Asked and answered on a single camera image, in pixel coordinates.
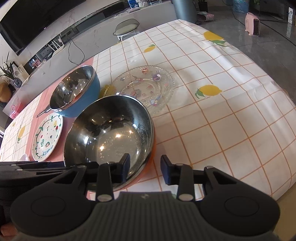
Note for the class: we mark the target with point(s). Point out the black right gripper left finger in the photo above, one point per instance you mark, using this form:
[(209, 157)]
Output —
[(110, 174)]

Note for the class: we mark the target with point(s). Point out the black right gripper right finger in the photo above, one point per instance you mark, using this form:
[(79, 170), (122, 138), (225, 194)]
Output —
[(178, 174)]

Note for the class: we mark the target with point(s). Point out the orange steel bowl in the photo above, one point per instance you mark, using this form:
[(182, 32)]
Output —
[(109, 128)]

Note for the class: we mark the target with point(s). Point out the blue steel bowl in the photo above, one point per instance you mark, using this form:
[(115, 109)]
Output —
[(75, 92)]

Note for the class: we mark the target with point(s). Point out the white plate green vine pattern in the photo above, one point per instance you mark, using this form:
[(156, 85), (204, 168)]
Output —
[(46, 137)]

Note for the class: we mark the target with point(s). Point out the checked lemon tablecloth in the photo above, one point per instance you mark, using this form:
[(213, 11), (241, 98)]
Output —
[(225, 112)]

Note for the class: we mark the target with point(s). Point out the clear glass decorated plate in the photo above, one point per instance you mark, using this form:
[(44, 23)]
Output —
[(152, 85)]

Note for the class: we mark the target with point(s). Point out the pink storage box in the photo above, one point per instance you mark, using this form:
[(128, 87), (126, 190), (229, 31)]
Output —
[(14, 111)]

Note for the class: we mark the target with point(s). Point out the brown round vase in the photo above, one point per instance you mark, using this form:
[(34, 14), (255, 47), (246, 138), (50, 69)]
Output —
[(5, 93)]

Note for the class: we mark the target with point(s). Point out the grey round stool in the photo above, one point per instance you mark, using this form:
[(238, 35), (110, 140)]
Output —
[(126, 28)]

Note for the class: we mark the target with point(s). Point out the grey trash bin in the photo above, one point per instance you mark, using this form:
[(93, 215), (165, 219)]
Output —
[(185, 10)]

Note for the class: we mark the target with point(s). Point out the pink small heater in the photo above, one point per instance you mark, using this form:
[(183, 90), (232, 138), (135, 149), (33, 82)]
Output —
[(252, 24)]

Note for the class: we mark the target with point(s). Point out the black television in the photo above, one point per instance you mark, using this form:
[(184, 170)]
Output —
[(26, 19)]

